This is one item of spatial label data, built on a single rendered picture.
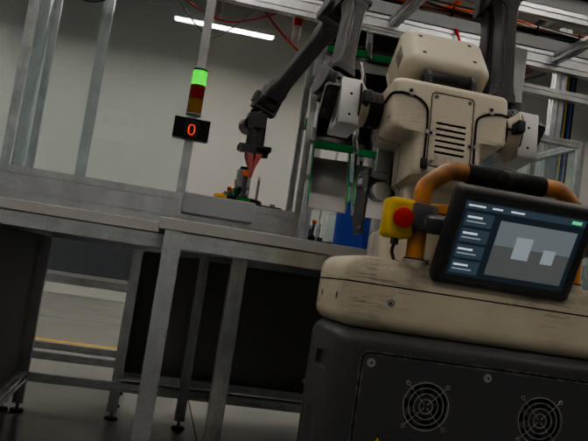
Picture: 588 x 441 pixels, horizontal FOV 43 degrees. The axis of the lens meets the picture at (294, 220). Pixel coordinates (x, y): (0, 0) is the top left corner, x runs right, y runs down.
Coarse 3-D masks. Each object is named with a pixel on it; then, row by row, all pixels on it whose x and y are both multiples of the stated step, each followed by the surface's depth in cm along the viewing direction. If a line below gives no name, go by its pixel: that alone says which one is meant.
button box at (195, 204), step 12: (192, 192) 219; (192, 204) 219; (204, 204) 219; (216, 204) 220; (228, 204) 221; (240, 204) 221; (252, 204) 222; (204, 216) 224; (216, 216) 220; (228, 216) 221; (240, 216) 221; (252, 216) 222
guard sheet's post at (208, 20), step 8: (208, 0) 262; (208, 8) 262; (208, 16) 262; (208, 24) 262; (208, 32) 261; (208, 40) 261; (200, 48) 260; (200, 56) 260; (200, 64) 261; (184, 144) 258; (184, 152) 257; (184, 160) 257; (184, 168) 258; (184, 176) 257; (184, 184) 257; (184, 192) 257
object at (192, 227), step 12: (168, 228) 186; (180, 228) 187; (192, 228) 188; (204, 228) 188; (216, 228) 189; (228, 228) 189; (228, 240) 196; (240, 240) 189; (252, 240) 190; (264, 240) 190; (276, 240) 191; (288, 240) 192; (300, 240) 192; (312, 252) 194; (324, 252) 193; (336, 252) 194; (348, 252) 194; (360, 252) 195
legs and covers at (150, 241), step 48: (0, 240) 250; (48, 240) 339; (96, 240) 344; (144, 240) 216; (0, 288) 264; (240, 288) 220; (0, 336) 280; (192, 336) 350; (0, 384) 298; (96, 384) 341
